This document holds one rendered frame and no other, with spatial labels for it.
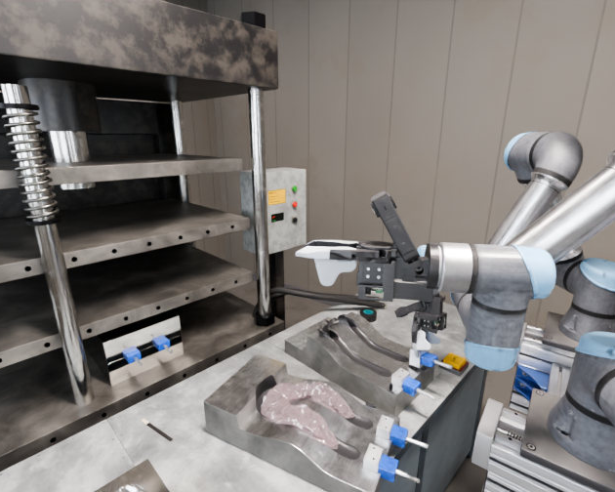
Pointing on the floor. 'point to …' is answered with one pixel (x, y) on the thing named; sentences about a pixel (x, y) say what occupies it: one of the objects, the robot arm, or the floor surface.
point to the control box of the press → (277, 221)
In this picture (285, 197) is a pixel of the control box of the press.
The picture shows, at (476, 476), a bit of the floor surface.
